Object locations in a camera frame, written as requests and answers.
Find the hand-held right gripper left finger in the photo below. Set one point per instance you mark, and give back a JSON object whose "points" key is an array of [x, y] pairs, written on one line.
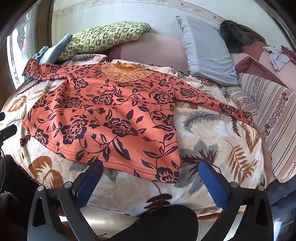
{"points": [[89, 183]]}

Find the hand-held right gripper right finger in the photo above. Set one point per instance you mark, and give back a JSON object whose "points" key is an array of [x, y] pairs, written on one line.
{"points": [[212, 185]]}

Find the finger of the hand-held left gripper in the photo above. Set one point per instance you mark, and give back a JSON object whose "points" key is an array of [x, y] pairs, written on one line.
{"points": [[9, 132]]}

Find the orange floral shirt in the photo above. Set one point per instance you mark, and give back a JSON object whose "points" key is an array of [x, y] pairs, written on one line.
{"points": [[104, 111]]}

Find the leaf print quilted blanket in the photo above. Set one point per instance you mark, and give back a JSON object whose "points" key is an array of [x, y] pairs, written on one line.
{"points": [[208, 143]]}

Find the person's dark fleece garment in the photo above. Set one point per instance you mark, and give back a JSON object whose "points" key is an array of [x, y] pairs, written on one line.
{"points": [[11, 185]]}

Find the person's dark pants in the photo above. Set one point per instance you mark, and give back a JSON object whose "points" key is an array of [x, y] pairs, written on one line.
{"points": [[161, 224]]}

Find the blue cloth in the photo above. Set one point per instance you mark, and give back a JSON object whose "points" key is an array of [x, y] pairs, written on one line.
{"points": [[55, 51]]}

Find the striped floral quilt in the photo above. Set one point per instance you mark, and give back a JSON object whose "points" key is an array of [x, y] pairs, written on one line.
{"points": [[272, 104]]}

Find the maroon and pink blanket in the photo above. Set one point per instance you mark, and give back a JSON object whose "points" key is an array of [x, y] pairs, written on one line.
{"points": [[254, 64]]}

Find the green patterned pillow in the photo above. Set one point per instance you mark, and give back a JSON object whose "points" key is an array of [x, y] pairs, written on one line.
{"points": [[99, 37]]}

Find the light blue pillow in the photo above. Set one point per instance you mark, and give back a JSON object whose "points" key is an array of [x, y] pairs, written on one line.
{"points": [[203, 46]]}

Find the pale grey garment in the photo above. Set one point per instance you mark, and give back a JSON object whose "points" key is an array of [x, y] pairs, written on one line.
{"points": [[276, 58]]}

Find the mauve bed sheet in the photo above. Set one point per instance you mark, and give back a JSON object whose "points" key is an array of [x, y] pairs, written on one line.
{"points": [[150, 48]]}

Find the dark furry garment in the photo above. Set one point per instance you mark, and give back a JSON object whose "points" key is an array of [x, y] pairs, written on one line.
{"points": [[233, 34]]}

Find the pink cloth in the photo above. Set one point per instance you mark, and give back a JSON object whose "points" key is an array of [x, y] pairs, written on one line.
{"points": [[289, 52]]}

